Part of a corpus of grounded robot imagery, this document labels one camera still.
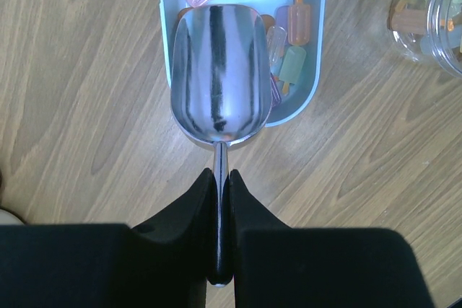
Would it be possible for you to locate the metal scoop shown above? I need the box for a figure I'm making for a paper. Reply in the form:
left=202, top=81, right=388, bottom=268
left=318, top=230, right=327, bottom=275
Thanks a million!
left=170, top=4, right=272, bottom=286

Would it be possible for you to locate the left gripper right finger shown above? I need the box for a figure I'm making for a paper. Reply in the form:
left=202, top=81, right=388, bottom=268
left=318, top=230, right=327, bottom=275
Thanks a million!
left=230, top=170, right=433, bottom=307

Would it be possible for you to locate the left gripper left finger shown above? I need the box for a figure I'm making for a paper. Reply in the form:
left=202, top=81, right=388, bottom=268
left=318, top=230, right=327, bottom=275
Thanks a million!
left=1, top=169, right=212, bottom=307

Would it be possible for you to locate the clear plastic cup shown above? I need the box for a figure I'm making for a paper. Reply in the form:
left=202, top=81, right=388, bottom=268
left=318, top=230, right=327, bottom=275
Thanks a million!
left=387, top=0, right=461, bottom=78

